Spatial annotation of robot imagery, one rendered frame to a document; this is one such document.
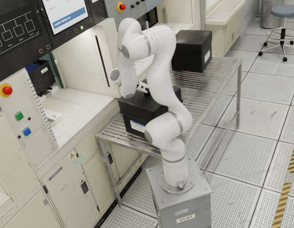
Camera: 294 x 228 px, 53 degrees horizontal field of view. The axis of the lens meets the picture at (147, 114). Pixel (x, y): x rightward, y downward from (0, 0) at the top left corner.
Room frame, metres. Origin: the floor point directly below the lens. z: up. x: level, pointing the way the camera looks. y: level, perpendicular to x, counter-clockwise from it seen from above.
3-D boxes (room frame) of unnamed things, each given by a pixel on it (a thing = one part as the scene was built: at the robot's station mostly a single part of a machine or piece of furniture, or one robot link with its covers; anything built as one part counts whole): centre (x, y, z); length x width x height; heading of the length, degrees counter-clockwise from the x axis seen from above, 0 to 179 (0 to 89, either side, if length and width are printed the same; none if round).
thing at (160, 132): (1.05, -0.06, 1.07); 0.19 x 0.12 x 0.24; 117
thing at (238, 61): (1.91, -0.26, 0.38); 1.30 x 0.60 x 0.76; 143
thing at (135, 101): (1.55, -0.04, 0.98); 0.29 x 0.29 x 0.13; 45
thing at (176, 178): (1.06, -0.09, 0.85); 0.19 x 0.19 x 0.18
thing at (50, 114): (1.66, 0.70, 0.89); 0.22 x 0.21 x 0.04; 53
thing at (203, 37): (2.32, -0.47, 0.89); 0.29 x 0.29 x 0.25; 57
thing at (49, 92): (2.07, 0.79, 0.89); 0.22 x 0.21 x 0.04; 53
